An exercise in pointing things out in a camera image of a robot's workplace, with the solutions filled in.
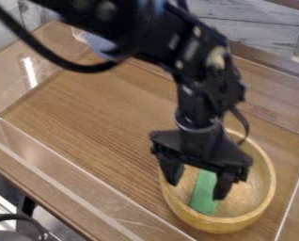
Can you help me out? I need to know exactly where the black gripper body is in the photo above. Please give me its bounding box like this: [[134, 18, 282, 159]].
[[150, 123, 252, 183]]

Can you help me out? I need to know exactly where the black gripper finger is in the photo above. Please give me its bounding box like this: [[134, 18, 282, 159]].
[[159, 154, 184, 186], [214, 172, 235, 201]]

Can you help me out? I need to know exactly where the green rectangular block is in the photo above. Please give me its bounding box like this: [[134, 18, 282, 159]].
[[188, 169, 218, 217]]

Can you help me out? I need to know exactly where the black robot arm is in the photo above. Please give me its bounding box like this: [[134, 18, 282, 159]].
[[31, 0, 252, 200]]

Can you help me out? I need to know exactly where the brown wooden bowl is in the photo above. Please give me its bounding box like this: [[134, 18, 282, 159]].
[[160, 138, 276, 234]]

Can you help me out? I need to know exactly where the black table leg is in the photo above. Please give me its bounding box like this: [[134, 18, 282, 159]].
[[22, 196, 36, 217]]

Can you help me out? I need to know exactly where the clear acrylic front wall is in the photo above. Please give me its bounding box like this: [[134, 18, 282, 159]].
[[0, 118, 195, 241]]

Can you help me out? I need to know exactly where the black cable under table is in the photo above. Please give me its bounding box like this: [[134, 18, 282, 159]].
[[0, 213, 50, 241]]

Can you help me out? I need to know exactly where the clear acrylic corner bracket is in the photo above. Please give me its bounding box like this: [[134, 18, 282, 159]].
[[72, 27, 88, 43]]

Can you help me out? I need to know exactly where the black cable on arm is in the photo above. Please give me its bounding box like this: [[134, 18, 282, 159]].
[[0, 0, 251, 146]]

